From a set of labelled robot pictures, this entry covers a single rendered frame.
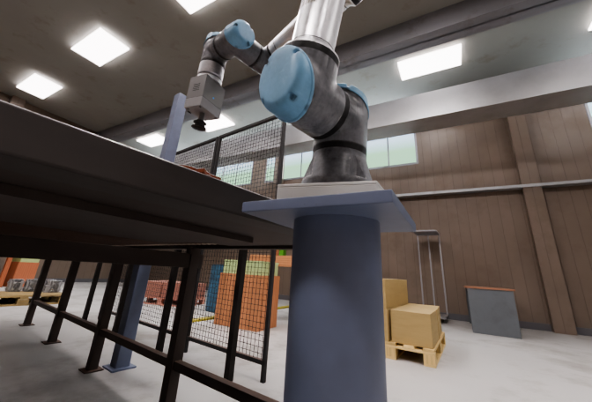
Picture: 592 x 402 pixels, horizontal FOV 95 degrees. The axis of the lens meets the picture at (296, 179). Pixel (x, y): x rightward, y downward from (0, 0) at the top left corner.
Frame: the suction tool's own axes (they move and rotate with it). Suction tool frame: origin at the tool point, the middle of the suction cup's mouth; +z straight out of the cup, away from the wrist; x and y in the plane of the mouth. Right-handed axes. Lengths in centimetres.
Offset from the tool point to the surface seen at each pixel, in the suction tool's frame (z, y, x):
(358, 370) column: 48, 7, 50
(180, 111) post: -93, -117, -157
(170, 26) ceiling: -382, -232, -391
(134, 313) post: 89, -111, -145
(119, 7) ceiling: -381, -167, -452
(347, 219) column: 26, 8, 47
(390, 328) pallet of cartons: 96, -278, 30
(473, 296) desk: 67, -513, 139
